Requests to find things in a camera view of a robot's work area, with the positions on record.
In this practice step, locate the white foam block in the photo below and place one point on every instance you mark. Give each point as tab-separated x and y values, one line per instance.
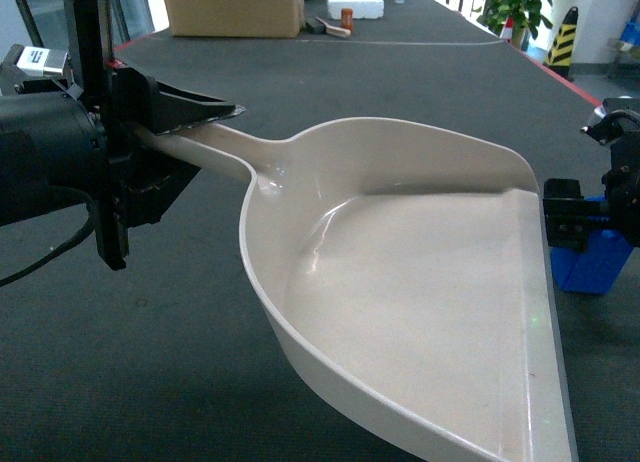
361	9

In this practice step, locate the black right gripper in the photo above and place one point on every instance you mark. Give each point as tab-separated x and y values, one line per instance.
614	125

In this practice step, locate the wooden handled brush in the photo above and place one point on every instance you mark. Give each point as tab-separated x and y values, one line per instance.
318	25

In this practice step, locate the beige plastic dustpan tray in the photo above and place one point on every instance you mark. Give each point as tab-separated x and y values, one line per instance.
402	268

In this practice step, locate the green potted plant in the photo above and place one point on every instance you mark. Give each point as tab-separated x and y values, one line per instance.
526	14

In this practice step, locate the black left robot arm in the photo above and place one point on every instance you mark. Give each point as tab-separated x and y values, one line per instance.
69	134

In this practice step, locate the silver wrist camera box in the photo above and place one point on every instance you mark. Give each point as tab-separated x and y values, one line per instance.
37	61

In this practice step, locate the orange small bottle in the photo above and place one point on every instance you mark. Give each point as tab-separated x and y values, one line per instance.
347	19

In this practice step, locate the blue plastic part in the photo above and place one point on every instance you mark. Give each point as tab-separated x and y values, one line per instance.
588	252

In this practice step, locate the large cardboard box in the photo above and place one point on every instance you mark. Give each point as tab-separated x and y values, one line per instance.
235	18

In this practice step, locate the yellow black striped bollard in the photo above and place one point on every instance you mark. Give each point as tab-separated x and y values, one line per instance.
559	56

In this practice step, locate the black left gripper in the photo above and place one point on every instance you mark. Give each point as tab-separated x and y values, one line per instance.
130	193

